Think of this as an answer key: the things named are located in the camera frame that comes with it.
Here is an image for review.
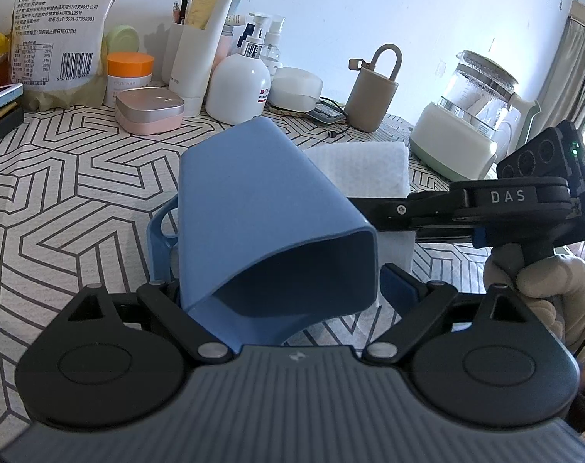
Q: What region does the white round dish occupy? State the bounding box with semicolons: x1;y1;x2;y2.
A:
267;66;323;113

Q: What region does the green white glass kettle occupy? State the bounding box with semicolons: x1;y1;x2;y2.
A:
408;49;540;182

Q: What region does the orange lid jar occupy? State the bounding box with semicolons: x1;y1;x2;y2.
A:
106;53;155;107

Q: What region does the grey flat device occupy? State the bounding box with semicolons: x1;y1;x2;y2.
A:
304;105;346;124

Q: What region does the silver flat device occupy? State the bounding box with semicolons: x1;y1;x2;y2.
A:
0;83;24;119

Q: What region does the white pen holder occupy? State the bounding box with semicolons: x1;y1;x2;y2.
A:
164;22;187;88

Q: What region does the green round jar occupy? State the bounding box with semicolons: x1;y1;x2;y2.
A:
104;25;140;57

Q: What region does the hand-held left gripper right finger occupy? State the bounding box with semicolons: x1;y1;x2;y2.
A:
361;264;537;364

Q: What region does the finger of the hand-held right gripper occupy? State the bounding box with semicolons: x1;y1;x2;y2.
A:
345;187;473;246

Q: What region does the blue plastic container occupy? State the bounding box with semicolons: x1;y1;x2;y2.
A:
147;117;381;348

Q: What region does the clear spray bottle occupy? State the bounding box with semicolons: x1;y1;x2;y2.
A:
261;16;287;78

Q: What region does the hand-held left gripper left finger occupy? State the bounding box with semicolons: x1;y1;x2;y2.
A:
63;282;228;365

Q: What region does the beige food bag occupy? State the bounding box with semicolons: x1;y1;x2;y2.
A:
8;0;140;110

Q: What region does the black cable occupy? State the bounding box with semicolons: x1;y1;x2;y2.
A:
316;96;352;139

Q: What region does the grey curtain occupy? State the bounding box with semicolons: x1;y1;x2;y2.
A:
533;1;585;148

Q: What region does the white cosmetic tube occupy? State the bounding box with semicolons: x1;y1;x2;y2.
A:
173;0;243;118

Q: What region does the pink tube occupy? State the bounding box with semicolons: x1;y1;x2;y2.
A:
214;26;236;71

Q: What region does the geometric patterned table cover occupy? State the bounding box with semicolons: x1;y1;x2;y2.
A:
0;103;520;444

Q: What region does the white cloth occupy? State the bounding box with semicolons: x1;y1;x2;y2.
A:
303;141;417;308

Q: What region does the person's right hand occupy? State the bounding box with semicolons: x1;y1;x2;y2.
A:
483;243;585;363

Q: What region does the pink flat case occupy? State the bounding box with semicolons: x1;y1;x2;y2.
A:
114;88;186;136

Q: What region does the tan bottle with loop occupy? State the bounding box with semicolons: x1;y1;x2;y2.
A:
345;44;402;134

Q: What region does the white pump bottle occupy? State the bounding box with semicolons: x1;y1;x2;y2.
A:
205;14;272;125

